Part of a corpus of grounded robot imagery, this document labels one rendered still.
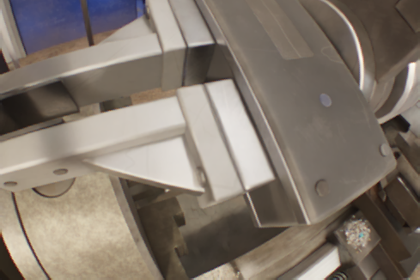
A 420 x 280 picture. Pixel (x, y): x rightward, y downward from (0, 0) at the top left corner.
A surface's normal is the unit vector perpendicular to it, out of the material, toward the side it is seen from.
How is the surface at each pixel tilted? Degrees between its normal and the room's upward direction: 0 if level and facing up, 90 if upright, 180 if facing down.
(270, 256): 0
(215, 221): 6
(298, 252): 0
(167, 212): 11
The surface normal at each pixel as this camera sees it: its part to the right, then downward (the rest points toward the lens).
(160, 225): -0.01, -0.80
